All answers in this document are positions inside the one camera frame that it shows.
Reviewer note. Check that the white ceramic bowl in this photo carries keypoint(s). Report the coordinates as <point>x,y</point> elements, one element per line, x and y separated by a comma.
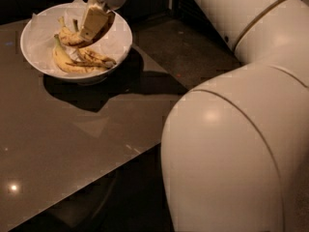
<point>38,62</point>

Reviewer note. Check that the bottom yellow banana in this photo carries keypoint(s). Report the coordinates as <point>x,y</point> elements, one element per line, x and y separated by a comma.
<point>68,65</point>

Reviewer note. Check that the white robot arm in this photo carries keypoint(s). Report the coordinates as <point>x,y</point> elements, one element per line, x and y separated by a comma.
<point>233,147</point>

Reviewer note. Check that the white paper bowl liner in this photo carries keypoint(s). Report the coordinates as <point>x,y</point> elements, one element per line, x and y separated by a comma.
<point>42,36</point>

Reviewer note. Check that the yellow spotted banana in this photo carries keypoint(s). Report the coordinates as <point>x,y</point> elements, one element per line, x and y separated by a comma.
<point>71,38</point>

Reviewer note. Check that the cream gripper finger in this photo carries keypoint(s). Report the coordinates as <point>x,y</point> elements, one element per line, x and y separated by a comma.
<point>95,20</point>

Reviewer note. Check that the back yellow banana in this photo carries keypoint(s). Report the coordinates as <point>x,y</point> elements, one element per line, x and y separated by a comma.
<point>87,54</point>

